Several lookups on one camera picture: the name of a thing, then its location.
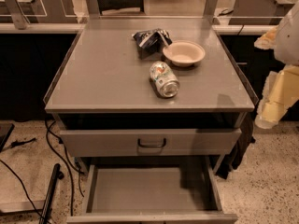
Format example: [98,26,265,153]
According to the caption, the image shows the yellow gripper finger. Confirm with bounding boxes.
[255,65,299,129]
[254,26,278,49]

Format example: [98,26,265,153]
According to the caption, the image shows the green white 7up can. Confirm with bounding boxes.
[149,61,179,98]

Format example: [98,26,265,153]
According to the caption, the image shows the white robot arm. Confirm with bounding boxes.
[254,2,299,129]

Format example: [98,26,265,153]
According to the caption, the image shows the grey top drawer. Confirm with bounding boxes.
[60,128,241,157]

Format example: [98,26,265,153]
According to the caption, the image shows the grey drawer cabinet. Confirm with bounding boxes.
[42,15,260,224]

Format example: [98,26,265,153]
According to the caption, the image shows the grey open middle drawer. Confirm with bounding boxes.
[66,163,237,224]

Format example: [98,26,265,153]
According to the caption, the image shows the white bowl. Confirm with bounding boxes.
[163,40,206,67]

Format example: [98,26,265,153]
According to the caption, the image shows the blue crumpled chip bag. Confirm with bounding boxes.
[133,28,172,53]

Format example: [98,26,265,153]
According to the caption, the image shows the black bar on floor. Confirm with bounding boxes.
[39,163,64,224]

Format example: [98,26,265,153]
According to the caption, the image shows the thin black floor cable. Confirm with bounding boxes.
[0,159,48,224]

